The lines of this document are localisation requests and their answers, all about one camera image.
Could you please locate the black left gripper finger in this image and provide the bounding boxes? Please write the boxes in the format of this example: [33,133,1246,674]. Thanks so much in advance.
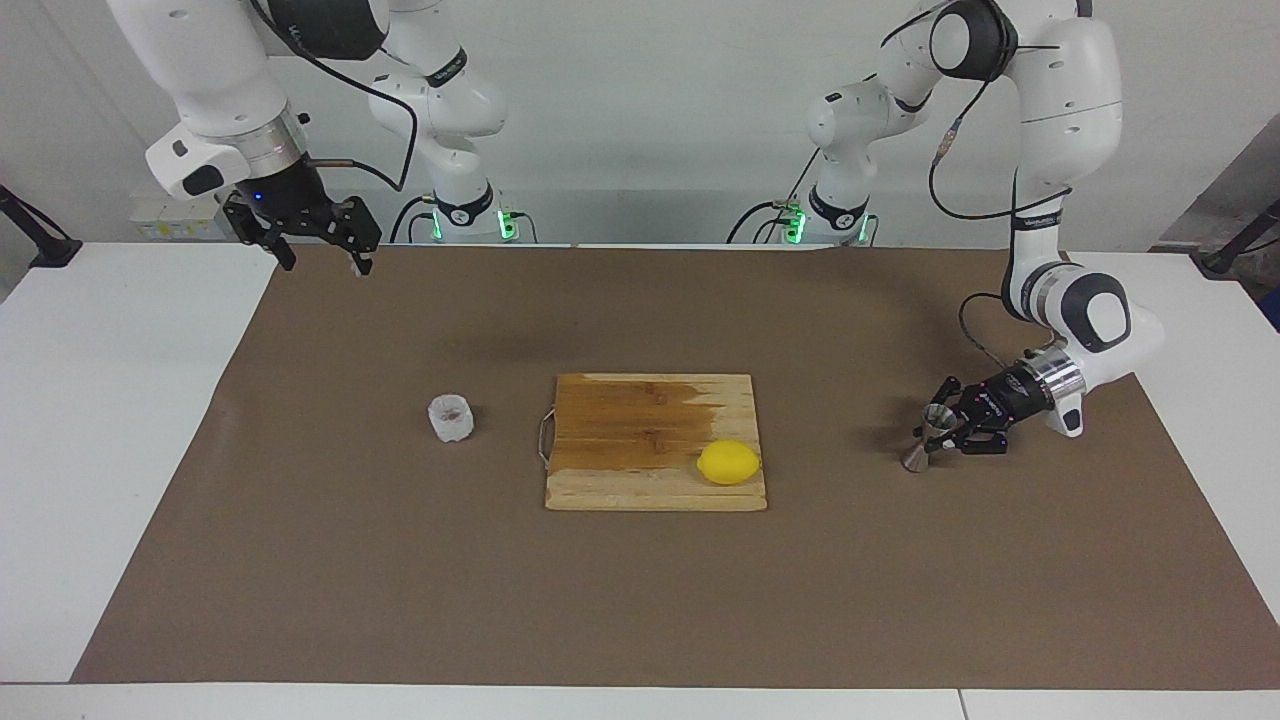
[943,423,1010,457]
[936,376,987,415]

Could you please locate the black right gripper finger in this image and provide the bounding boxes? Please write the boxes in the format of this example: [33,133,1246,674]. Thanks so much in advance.
[222,194,298,273]
[329,196,384,278]

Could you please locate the steel double jigger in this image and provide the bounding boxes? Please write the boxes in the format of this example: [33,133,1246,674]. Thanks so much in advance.
[901,404,959,473]

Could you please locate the yellow lemon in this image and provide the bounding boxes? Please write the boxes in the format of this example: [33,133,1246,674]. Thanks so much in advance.
[697,440,762,487]

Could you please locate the brown table mat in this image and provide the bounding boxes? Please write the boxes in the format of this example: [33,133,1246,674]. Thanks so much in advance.
[70,243,1280,691]

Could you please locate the white boxes by wall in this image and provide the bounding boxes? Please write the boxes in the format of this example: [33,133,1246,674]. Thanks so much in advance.
[130,193,241,241]

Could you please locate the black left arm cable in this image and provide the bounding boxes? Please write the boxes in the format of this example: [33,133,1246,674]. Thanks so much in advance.
[878,8,1077,367]

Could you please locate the black camera stand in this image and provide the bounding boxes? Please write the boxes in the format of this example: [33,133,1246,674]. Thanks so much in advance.
[1200,195,1280,277]
[0,185,83,269]

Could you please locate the black left base cable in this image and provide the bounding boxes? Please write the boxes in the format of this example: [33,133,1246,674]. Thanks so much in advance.
[727,150,803,245]

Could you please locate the wooden cutting board, metal handle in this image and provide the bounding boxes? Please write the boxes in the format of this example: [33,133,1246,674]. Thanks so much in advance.
[537,373,769,513]

